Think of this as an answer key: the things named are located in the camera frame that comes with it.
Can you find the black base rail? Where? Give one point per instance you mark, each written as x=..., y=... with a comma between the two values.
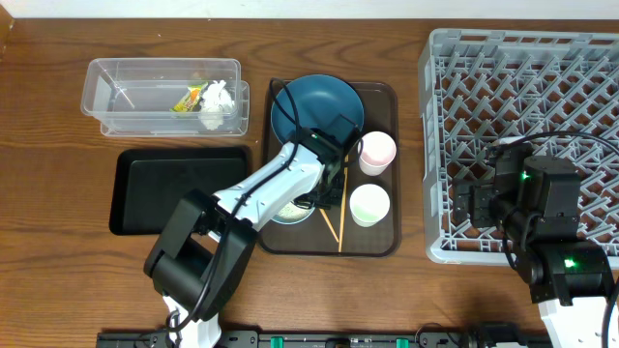
x=429, y=335

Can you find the crumpled white tissue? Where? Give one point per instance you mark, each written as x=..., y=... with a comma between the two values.
x=215, y=101

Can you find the clear plastic bin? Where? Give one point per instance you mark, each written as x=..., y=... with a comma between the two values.
x=132, y=97

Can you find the black waste tray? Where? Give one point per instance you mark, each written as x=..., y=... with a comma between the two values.
x=150, y=182

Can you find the left wooden chopstick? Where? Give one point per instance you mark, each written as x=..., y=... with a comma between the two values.
x=329, y=224

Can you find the yellow snack wrapper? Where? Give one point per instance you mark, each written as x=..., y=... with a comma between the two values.
x=191, y=101

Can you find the light blue bowl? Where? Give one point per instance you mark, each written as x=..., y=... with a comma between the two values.
x=277, y=220

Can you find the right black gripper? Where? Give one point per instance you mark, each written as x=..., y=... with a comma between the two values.
x=481, y=192

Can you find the dark blue plate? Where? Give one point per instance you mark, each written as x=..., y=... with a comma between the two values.
x=316, y=98

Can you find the rice food scraps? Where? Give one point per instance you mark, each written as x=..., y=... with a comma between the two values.
x=291, y=212

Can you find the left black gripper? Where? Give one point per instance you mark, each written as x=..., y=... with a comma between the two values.
x=313, y=202

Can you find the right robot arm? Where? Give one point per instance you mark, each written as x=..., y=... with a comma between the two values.
x=532, y=199

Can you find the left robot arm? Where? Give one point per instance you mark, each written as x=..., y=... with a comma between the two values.
x=200, y=257

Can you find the light green cup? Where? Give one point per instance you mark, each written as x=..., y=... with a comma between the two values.
x=369, y=204

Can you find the brown serving tray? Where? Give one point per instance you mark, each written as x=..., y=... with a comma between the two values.
x=312, y=236

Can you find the pink cup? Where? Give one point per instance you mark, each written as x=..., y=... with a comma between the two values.
x=376, y=152

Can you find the grey dishwasher rack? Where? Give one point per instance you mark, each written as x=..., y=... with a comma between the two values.
x=477, y=86

